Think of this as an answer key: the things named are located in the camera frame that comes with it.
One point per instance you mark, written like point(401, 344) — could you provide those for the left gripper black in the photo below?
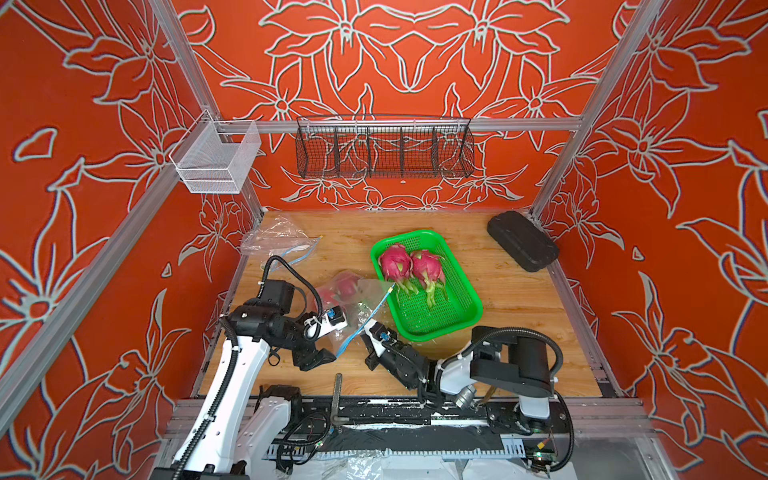
point(308, 355)

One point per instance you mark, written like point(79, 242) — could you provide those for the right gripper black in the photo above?
point(387, 349)

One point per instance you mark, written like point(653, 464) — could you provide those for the pink dragon fruit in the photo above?
point(428, 270)
point(341, 290)
point(396, 265)

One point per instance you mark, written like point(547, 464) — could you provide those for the clear zip bag blue seal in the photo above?
point(278, 236)

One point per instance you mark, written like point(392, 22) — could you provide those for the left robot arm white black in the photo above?
point(220, 444)

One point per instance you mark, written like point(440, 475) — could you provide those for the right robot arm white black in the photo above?
point(518, 360)

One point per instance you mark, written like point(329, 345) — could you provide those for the green plastic perforated basket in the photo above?
point(458, 305)

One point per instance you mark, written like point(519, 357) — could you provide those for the grey metal wrench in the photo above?
point(337, 399)

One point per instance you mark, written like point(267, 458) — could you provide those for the silver metal cylinder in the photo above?
point(465, 398)

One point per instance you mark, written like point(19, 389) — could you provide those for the black oval foam pad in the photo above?
point(531, 248)

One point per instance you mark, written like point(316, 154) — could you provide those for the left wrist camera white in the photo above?
point(321, 325)

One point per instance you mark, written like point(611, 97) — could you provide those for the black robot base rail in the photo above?
point(400, 425)

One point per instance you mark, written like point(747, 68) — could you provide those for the black wire wall basket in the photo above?
point(384, 146)

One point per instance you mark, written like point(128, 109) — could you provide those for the white mesh wall basket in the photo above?
point(215, 156)

